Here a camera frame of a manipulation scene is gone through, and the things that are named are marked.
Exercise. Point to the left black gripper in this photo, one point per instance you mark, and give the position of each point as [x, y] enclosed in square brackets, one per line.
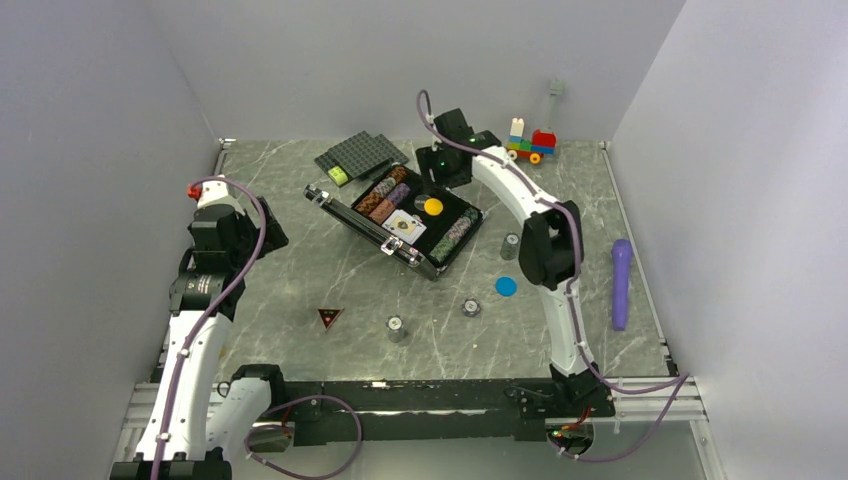
[272, 237]

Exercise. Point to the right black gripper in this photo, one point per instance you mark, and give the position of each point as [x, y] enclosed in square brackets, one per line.
[427, 159]

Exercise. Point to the yellow round plastic disc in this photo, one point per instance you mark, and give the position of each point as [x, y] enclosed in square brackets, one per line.
[433, 207]

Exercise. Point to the triangular all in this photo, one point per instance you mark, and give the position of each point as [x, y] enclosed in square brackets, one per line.
[329, 316]

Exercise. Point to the blue round plastic disc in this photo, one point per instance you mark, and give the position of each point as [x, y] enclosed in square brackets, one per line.
[505, 286]

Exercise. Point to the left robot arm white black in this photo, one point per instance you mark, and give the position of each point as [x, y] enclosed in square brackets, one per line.
[186, 435]

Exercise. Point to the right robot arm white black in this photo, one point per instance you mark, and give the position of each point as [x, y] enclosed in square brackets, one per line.
[550, 251]

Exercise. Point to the orange brown chip row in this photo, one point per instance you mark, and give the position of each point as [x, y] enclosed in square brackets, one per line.
[381, 190]

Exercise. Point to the purple chip row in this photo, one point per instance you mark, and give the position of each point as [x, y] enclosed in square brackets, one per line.
[398, 194]

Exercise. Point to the aluminium poker case open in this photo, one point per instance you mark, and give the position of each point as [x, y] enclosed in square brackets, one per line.
[415, 256]

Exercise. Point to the green blue chip row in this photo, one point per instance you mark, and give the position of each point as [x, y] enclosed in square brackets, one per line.
[454, 235]

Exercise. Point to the playing card deck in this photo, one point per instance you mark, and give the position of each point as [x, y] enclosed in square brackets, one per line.
[404, 226]

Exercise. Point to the red pink chip row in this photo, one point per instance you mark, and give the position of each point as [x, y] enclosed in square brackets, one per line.
[383, 210]

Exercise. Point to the dark grey lego baseplate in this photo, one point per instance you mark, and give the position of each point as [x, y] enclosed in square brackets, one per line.
[361, 155]

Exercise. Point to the yellow-green lego brick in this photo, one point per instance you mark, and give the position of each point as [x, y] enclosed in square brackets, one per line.
[338, 176]

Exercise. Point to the colourful lego train toy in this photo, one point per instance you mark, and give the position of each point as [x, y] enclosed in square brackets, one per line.
[540, 143]

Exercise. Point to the short chip stack centre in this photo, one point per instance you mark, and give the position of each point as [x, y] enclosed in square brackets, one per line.
[471, 307]

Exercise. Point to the purple toy microphone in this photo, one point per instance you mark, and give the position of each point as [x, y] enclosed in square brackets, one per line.
[621, 255]

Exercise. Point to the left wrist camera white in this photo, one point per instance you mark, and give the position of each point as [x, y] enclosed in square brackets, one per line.
[214, 192]

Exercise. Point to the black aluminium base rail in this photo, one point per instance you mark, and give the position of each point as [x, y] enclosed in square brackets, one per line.
[526, 409]

